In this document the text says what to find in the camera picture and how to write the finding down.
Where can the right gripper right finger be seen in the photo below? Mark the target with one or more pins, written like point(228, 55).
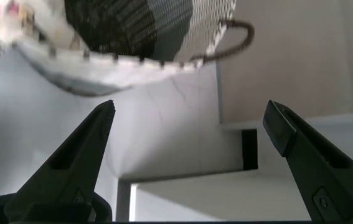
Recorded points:
point(328, 174)

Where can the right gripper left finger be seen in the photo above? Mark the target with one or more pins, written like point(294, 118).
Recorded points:
point(70, 168)

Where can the white laundry basket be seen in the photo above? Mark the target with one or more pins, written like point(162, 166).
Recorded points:
point(126, 28)

